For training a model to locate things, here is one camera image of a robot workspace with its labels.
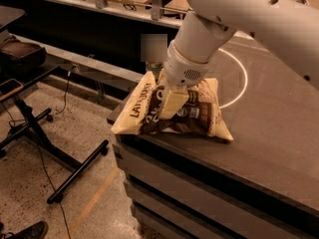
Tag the bottle behind chip bag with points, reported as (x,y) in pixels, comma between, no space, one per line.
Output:
(155,68)

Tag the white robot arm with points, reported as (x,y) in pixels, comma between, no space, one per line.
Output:
(288,29)

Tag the brown and cream chip bag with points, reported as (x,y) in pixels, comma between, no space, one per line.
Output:
(200,115)

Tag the grey metal bracket middle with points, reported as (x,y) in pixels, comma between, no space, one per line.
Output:
(156,9)

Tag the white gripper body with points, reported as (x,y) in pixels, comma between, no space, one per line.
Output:
(183,69)

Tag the grey table cabinet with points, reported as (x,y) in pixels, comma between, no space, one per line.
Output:
(258,187)

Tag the smartphone on stand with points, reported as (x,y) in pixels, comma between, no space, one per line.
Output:
(9,88)

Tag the dark bag on stand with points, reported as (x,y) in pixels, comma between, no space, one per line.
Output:
(19,58)

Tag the black shoe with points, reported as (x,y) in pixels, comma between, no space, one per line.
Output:
(35,231)

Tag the black rolling stand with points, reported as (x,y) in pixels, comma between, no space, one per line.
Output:
(33,131)

